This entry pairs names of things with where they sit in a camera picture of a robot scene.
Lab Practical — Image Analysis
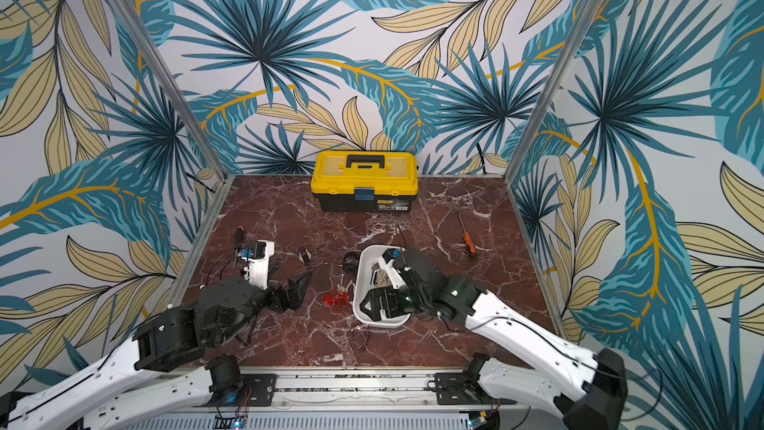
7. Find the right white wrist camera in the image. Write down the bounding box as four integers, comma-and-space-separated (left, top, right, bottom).
371, 251, 407, 290

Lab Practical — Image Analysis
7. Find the orange handle screwdriver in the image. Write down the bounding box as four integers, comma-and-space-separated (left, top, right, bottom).
457, 212, 478, 259

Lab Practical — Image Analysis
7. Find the yellow black toolbox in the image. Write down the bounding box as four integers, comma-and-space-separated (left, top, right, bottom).
310, 150, 419, 213

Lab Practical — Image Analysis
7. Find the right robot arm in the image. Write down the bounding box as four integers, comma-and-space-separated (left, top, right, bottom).
353, 245, 628, 429

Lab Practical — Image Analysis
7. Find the black yellow screwdriver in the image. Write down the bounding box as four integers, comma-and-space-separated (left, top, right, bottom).
233, 226, 246, 253

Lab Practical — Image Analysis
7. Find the black round watch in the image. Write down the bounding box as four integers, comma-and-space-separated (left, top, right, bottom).
342, 251, 360, 277

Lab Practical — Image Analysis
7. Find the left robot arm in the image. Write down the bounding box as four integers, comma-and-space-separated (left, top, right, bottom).
1, 272, 312, 429

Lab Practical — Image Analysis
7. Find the aluminium front rail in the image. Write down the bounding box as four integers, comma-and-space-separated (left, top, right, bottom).
88, 366, 616, 430

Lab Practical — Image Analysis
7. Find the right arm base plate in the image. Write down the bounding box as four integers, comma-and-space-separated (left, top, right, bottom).
427, 354, 516, 406

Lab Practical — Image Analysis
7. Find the dark brown strap watch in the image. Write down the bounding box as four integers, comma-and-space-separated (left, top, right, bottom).
298, 247, 314, 266

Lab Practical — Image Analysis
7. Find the red transparent watch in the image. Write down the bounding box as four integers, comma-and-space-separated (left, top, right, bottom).
322, 292, 351, 308

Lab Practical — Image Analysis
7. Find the white plastic storage tray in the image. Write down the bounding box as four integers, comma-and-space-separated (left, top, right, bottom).
352, 245, 411, 330

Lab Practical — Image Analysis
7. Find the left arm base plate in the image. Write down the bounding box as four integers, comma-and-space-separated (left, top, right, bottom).
197, 356, 278, 408

